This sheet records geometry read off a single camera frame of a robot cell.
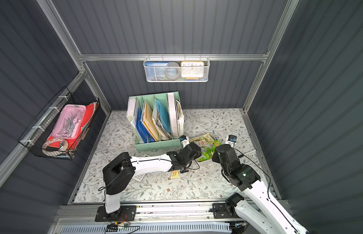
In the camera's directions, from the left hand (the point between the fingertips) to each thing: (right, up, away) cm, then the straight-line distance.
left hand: (201, 148), depth 85 cm
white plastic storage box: (+6, +2, +11) cm, 13 cm away
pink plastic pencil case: (-67, +16, -13) cm, 70 cm away
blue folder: (-35, +7, +4) cm, 36 cm away
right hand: (+10, +2, -11) cm, 15 cm away
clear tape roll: (-73, +6, -20) cm, 75 cm away
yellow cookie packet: (-16, -15, 0) cm, 22 cm away
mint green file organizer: (-26, +16, 0) cm, 31 cm away
